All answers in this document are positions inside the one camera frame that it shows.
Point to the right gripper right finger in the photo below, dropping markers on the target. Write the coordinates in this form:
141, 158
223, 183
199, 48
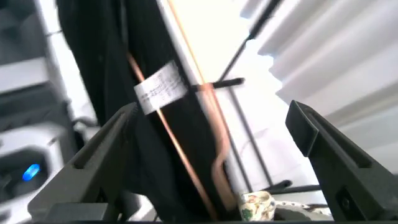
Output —
357, 186

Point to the black clothes rack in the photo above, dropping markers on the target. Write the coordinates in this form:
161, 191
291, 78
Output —
230, 82

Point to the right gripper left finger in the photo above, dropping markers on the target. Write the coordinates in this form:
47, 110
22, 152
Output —
87, 186

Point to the white laundry basket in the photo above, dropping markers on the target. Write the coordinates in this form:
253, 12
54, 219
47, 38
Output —
298, 213

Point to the cream printed garment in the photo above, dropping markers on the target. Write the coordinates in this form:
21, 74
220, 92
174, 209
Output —
255, 205

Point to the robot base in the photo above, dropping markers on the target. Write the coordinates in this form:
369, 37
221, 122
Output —
31, 140

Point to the black shorts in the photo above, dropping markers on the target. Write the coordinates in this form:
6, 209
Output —
102, 62

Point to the pink clothes hanger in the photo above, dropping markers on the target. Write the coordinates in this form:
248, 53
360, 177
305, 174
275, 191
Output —
224, 137

